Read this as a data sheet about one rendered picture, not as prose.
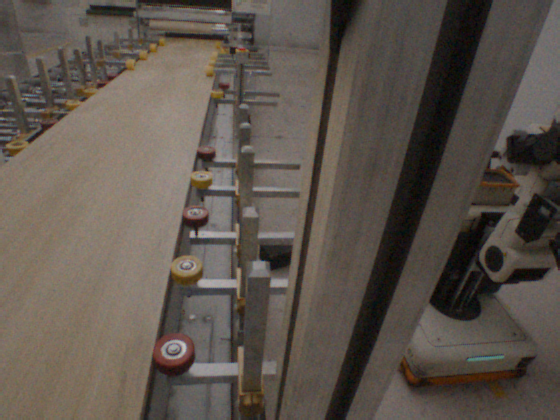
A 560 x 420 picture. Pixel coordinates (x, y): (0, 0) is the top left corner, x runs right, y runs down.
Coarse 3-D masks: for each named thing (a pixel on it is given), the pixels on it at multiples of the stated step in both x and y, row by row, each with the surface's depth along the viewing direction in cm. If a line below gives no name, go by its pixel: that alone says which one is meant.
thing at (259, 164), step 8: (208, 160) 154; (216, 160) 155; (224, 160) 155; (232, 160) 156; (256, 160) 158; (264, 168) 158; (272, 168) 159; (280, 168) 159; (288, 168) 160; (296, 168) 160
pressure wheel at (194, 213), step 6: (186, 210) 110; (192, 210) 111; (198, 210) 111; (204, 210) 111; (186, 216) 107; (192, 216) 108; (198, 216) 108; (204, 216) 108; (186, 222) 108; (192, 222) 107; (198, 222) 108; (204, 222) 109; (198, 234) 114
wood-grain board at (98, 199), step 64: (192, 64) 312; (64, 128) 161; (128, 128) 167; (192, 128) 174; (0, 192) 110; (64, 192) 114; (128, 192) 117; (0, 256) 86; (64, 256) 88; (128, 256) 91; (0, 320) 70; (64, 320) 72; (128, 320) 74; (0, 384) 59; (64, 384) 60; (128, 384) 62
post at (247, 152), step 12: (252, 156) 96; (240, 168) 100; (252, 168) 98; (240, 180) 100; (252, 180) 100; (240, 192) 102; (252, 192) 102; (240, 204) 104; (240, 216) 106; (240, 228) 108; (240, 240) 111
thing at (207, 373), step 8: (192, 368) 73; (200, 368) 73; (208, 368) 73; (216, 368) 74; (224, 368) 74; (232, 368) 74; (264, 368) 75; (272, 368) 75; (168, 376) 71; (176, 376) 71; (184, 376) 71; (192, 376) 72; (200, 376) 72; (208, 376) 72; (216, 376) 72; (224, 376) 73; (232, 376) 73; (264, 376) 74; (272, 376) 74; (168, 384) 72; (176, 384) 72; (184, 384) 72; (192, 384) 73
